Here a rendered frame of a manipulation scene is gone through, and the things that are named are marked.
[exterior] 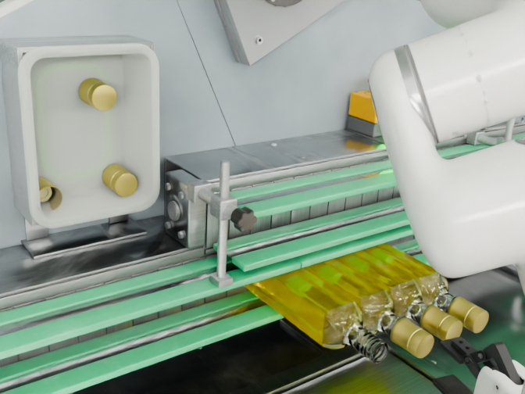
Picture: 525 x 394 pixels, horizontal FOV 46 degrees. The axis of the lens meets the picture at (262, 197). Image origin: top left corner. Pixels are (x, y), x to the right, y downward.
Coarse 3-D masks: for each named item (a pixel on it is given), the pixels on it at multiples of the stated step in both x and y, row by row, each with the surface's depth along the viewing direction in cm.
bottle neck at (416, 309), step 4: (416, 300) 86; (420, 300) 86; (412, 304) 86; (416, 304) 85; (420, 304) 85; (424, 304) 85; (412, 308) 85; (416, 308) 85; (420, 308) 85; (424, 308) 84; (408, 312) 86; (412, 312) 85; (416, 312) 85; (420, 312) 84; (408, 316) 86; (412, 316) 85; (416, 316) 85; (420, 316) 84; (416, 320) 85
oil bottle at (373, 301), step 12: (324, 264) 92; (336, 264) 92; (324, 276) 88; (336, 276) 88; (348, 276) 89; (360, 276) 89; (336, 288) 86; (348, 288) 85; (360, 288) 85; (372, 288) 86; (360, 300) 83; (372, 300) 83; (384, 300) 84; (372, 312) 82; (384, 312) 83; (372, 324) 83
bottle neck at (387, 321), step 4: (388, 312) 83; (384, 316) 82; (388, 316) 82; (392, 316) 82; (396, 316) 82; (380, 320) 82; (384, 320) 82; (388, 320) 82; (392, 320) 81; (396, 320) 81; (380, 324) 82; (384, 324) 82; (388, 324) 81; (392, 324) 81; (380, 328) 82; (384, 328) 82; (388, 328) 81; (384, 332) 82; (388, 332) 81
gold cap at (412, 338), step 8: (400, 320) 81; (408, 320) 81; (392, 328) 80; (400, 328) 80; (408, 328) 79; (416, 328) 79; (392, 336) 80; (400, 336) 79; (408, 336) 78; (416, 336) 78; (424, 336) 78; (432, 336) 78; (400, 344) 80; (408, 344) 78; (416, 344) 77; (424, 344) 78; (432, 344) 79; (416, 352) 78; (424, 352) 79
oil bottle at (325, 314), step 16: (288, 272) 89; (304, 272) 89; (256, 288) 92; (272, 288) 89; (288, 288) 85; (304, 288) 85; (320, 288) 85; (272, 304) 89; (288, 304) 86; (304, 304) 83; (320, 304) 81; (336, 304) 81; (352, 304) 82; (288, 320) 87; (304, 320) 84; (320, 320) 81; (336, 320) 79; (352, 320) 80; (320, 336) 81; (336, 336) 79
